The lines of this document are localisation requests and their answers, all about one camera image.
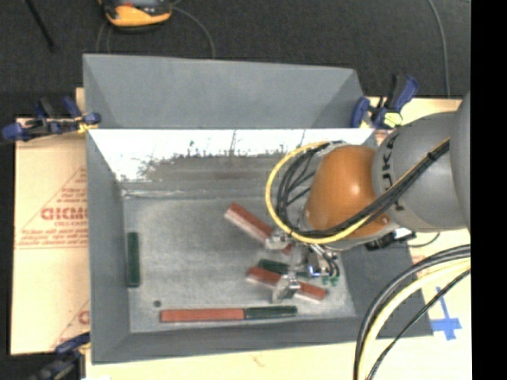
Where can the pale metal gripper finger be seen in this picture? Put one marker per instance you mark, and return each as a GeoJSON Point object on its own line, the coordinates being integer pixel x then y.
{"type": "Point", "coordinates": [284, 289]}
{"type": "Point", "coordinates": [279, 240]}

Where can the short dark green flat block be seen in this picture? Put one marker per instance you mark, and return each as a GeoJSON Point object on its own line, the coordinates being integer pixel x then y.
{"type": "Point", "coordinates": [273, 266]}

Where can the grey metal bin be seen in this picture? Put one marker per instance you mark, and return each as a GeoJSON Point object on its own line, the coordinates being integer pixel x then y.
{"type": "Point", "coordinates": [198, 251]}

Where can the long red-brown flat block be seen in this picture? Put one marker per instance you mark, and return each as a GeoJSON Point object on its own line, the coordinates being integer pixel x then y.
{"type": "Point", "coordinates": [202, 315]}

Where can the brown cardboard board, red print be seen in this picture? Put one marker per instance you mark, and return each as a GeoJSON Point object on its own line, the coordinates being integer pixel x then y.
{"type": "Point", "coordinates": [47, 291]}

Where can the black cylinder on white bracket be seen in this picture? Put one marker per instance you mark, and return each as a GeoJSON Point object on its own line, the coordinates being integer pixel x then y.
{"type": "Point", "coordinates": [382, 243]}

